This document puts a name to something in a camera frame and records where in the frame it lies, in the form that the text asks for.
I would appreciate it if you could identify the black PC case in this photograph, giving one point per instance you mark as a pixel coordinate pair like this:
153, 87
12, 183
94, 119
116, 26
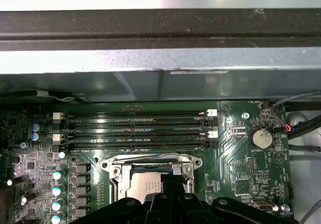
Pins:
160, 30

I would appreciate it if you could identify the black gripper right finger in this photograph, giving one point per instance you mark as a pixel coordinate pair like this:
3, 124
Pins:
190, 209

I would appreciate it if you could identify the green motherboard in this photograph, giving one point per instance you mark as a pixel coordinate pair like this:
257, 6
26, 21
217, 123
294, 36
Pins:
238, 163

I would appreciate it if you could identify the CPU with silver top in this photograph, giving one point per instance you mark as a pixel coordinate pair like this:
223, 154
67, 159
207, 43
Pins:
144, 186

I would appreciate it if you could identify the CPU socket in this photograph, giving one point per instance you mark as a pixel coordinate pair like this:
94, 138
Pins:
110, 165

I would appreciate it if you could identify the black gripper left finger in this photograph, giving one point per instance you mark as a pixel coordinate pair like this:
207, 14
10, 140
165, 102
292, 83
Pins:
160, 209

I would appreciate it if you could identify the silver coin battery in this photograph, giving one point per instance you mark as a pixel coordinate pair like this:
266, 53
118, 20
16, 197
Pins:
260, 138

